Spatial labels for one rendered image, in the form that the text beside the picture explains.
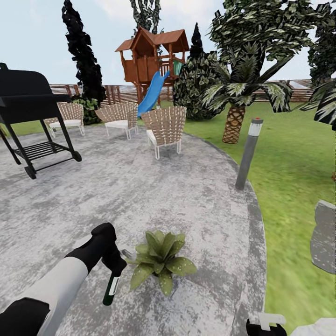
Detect insectifuge atomizer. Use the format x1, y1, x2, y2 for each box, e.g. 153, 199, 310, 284
103, 272, 120, 306

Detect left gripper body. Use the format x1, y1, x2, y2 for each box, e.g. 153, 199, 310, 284
101, 249, 127, 276

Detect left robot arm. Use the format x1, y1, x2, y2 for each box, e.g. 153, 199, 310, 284
0, 223, 137, 336

